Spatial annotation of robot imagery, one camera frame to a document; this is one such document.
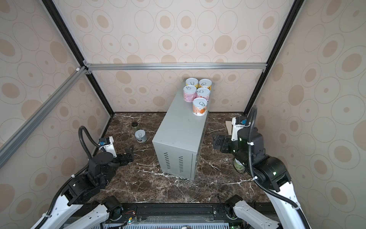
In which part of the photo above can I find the green label can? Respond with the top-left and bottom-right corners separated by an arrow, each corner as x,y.
233,158 -> 246,174

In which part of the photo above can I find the red label can front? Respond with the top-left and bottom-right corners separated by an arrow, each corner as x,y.
192,97 -> 208,116

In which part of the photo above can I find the pink label can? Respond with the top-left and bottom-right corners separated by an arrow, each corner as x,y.
183,85 -> 197,103
196,87 -> 211,101

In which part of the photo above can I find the orange label can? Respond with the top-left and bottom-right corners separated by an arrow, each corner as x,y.
199,79 -> 213,90

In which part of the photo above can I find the yellow label can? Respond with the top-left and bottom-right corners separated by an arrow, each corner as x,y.
185,78 -> 199,88

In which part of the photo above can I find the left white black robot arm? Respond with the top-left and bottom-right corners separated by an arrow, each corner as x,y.
33,126 -> 134,229

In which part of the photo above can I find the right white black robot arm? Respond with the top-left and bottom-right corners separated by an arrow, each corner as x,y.
213,106 -> 310,229

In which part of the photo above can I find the wooden spatula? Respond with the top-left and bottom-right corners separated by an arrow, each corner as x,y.
226,121 -> 232,135

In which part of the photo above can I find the teal label can left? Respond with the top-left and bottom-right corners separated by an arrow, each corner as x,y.
134,129 -> 147,143

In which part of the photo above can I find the grey metal cabinet box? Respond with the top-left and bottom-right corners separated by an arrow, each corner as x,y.
152,83 -> 209,180

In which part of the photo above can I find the left diagonal aluminium bar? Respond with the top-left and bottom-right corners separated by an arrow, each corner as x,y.
1,66 -> 87,167

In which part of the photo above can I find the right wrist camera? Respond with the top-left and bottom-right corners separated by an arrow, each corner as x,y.
231,115 -> 247,141

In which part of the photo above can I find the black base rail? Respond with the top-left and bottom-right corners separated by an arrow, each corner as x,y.
71,201 -> 275,229

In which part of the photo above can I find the horizontal aluminium frame bar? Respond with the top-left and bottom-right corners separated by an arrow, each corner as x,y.
86,63 -> 267,71

